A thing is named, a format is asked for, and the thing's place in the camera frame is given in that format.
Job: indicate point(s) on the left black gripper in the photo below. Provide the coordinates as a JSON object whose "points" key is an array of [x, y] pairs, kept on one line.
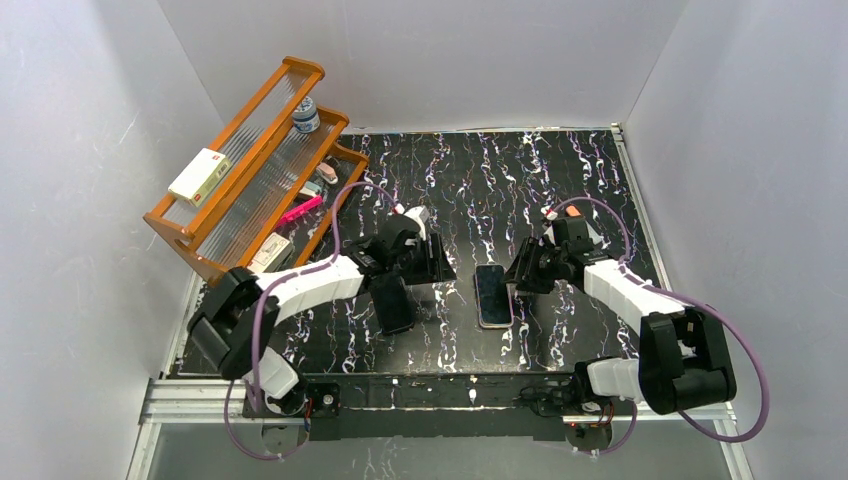
{"points": [[420, 258]]}

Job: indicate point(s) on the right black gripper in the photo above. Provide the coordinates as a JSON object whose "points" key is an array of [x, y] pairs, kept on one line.
{"points": [[534, 266]]}

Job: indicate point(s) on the beige phone case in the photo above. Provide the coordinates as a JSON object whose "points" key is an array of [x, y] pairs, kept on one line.
{"points": [[494, 305]]}

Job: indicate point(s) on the black phone case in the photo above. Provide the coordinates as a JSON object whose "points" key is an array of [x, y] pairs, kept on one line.
{"points": [[391, 302]]}

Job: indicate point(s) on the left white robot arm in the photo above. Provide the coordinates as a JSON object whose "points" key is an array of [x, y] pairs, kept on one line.
{"points": [[234, 323]]}

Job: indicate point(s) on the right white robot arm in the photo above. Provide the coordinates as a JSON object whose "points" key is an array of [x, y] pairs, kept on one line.
{"points": [[683, 360]]}

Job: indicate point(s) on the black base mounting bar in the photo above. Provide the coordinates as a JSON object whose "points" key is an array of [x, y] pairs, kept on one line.
{"points": [[539, 405]]}

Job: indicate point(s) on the pink highlighter marker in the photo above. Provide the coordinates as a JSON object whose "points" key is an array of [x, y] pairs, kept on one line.
{"points": [[299, 210]]}

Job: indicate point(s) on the small grey white eraser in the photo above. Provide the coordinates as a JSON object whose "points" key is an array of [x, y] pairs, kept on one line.
{"points": [[306, 193]]}

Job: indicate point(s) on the pink white small stapler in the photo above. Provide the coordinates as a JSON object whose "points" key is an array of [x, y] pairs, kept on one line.
{"points": [[327, 173]]}

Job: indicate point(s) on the small grey cardboard box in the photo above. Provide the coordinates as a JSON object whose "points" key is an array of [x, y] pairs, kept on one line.
{"points": [[273, 253]]}

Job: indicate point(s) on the orange wooden shelf rack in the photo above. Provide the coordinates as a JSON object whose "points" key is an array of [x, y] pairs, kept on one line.
{"points": [[271, 161]]}

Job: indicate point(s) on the blue white ceramic jar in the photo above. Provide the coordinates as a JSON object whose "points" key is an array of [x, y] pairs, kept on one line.
{"points": [[305, 116]]}

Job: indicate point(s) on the white red box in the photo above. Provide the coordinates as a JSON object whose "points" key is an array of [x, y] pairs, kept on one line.
{"points": [[200, 177]]}

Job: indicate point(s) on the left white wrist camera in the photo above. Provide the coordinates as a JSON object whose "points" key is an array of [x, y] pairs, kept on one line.
{"points": [[419, 214]]}

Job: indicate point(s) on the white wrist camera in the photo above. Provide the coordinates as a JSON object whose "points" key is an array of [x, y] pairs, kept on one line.
{"points": [[419, 214], [553, 225]]}

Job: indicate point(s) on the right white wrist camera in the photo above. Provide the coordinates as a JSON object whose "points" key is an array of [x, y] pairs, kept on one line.
{"points": [[553, 225]]}

